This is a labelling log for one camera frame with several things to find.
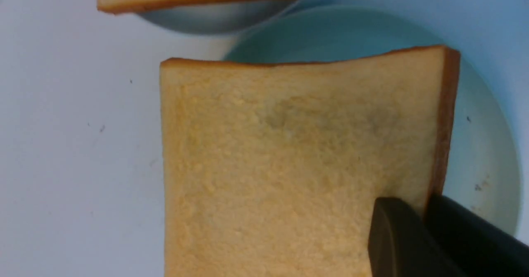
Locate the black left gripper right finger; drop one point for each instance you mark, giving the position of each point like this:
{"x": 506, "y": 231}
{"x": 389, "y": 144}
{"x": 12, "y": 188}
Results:
{"x": 477, "y": 247}

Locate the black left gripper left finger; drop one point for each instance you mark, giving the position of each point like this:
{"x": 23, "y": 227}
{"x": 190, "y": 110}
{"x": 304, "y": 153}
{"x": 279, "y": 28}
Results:
{"x": 399, "y": 245}

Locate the green empty plate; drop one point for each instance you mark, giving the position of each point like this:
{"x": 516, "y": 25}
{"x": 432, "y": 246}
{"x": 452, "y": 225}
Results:
{"x": 483, "y": 170}

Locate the light blue bread plate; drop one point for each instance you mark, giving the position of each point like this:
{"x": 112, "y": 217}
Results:
{"x": 219, "y": 19}

